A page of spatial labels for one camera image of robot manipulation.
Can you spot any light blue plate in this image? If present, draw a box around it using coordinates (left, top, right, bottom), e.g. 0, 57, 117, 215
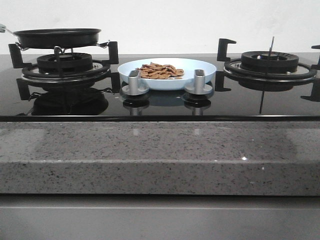
118, 57, 217, 91

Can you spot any pile of brown meat pieces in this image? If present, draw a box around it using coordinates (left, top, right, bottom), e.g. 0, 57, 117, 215
136, 62, 185, 80

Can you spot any black frying pan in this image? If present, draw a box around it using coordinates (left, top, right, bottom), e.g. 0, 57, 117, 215
11, 28, 101, 49

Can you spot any left silver stove knob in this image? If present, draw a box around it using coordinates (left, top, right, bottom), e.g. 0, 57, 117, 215
122, 70, 150, 96

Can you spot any silver stove knob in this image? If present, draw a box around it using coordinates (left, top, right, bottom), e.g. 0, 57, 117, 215
122, 70, 150, 96
184, 69, 213, 95

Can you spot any right silver stove knob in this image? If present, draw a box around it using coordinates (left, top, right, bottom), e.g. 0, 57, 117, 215
184, 69, 213, 95

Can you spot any left black pan support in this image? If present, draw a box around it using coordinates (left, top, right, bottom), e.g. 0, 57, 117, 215
8, 41, 119, 88

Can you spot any black pan support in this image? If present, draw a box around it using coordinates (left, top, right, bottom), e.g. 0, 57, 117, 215
8, 41, 119, 88
216, 37, 320, 84

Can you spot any black glass cooktop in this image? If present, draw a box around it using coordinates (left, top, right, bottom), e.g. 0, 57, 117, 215
0, 54, 320, 122

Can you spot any right black pan support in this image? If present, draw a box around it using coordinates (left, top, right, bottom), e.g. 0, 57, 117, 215
216, 37, 320, 84

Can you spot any left black gas burner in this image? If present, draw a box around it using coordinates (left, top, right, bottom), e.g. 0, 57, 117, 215
36, 52, 93, 74

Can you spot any black gas burner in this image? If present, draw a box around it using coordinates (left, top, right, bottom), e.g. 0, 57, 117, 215
240, 51, 299, 74
36, 52, 93, 74

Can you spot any right black gas burner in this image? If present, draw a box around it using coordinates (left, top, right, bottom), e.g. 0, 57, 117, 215
240, 51, 299, 74

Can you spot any grey cabinet drawer front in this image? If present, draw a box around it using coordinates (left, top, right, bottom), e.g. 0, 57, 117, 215
0, 195, 320, 240

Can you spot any wire pan trivet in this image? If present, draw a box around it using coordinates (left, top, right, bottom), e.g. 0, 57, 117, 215
14, 40, 111, 53

